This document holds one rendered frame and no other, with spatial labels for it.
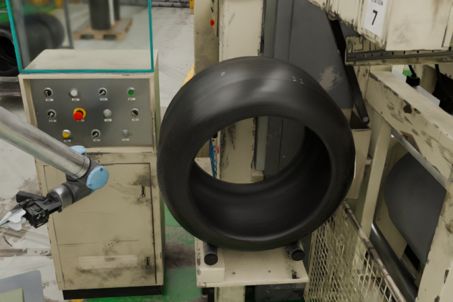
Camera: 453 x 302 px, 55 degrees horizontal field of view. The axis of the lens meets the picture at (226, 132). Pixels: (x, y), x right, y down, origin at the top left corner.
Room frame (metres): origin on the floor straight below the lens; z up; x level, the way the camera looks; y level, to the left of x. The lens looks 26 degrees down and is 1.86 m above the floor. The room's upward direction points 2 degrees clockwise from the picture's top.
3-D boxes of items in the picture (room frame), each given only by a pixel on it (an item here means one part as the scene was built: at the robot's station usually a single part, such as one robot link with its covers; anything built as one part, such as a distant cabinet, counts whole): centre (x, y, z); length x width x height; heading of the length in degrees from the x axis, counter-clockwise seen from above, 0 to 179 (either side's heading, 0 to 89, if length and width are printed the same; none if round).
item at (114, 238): (1.93, 0.61, 0.63); 0.56 x 0.41 x 1.27; 96
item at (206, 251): (1.24, 0.06, 0.90); 0.35 x 0.05 x 0.05; 6
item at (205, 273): (1.24, 0.06, 0.84); 0.36 x 0.09 x 0.06; 6
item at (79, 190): (1.49, 0.59, 0.88); 0.12 x 0.09 x 0.10; 144
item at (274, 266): (1.26, -0.08, 0.80); 0.37 x 0.36 x 0.02; 96
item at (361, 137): (1.52, -0.44, 1.05); 0.20 x 0.15 x 0.30; 6
